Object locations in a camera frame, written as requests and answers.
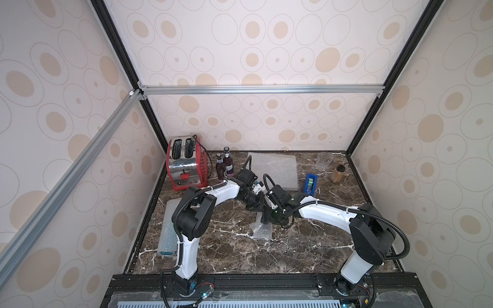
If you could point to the purple bottle middle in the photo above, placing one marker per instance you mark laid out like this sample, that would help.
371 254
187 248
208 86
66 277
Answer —
220 167

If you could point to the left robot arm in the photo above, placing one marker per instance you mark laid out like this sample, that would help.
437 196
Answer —
194 212

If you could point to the horizontal aluminium frame bar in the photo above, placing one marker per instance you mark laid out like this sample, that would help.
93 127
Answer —
262 89

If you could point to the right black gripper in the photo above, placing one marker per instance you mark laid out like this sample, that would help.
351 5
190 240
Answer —
272 212

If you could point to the blue tape dispenser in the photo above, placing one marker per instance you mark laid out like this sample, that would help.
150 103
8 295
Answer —
310 184

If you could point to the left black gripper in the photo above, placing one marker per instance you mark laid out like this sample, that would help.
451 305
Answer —
259 204

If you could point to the black right frame post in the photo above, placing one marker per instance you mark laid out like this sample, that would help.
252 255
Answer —
415 38

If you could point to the blue liquid glass bottle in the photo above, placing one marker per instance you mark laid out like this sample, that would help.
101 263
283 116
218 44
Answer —
167 253

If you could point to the purple bottle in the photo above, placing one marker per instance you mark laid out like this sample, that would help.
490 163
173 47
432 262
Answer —
220 167
228 161

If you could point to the brown spice jar black lid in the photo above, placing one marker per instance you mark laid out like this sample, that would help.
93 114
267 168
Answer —
338 173

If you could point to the black left frame post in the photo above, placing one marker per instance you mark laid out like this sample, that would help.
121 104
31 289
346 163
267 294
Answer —
111 31

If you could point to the clear drinking glass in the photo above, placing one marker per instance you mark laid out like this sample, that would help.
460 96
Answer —
324 159

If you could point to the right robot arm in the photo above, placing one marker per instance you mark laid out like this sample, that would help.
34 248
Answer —
372 235

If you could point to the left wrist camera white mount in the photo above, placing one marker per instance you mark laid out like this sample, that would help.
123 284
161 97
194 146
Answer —
258 187

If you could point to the black frame post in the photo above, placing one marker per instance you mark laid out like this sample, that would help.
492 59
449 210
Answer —
415 38
111 31

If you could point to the diagonal aluminium frame bar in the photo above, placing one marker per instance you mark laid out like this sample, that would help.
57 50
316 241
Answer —
28 235

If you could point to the purple bottle rear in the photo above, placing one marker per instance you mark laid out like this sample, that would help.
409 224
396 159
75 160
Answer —
228 161

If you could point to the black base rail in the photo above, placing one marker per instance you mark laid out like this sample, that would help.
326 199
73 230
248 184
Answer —
266 290

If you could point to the stack of bubble wrap sheets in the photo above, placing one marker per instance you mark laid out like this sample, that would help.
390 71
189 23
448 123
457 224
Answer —
280 167

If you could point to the red and chrome toaster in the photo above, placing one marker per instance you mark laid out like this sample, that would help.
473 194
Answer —
187 163

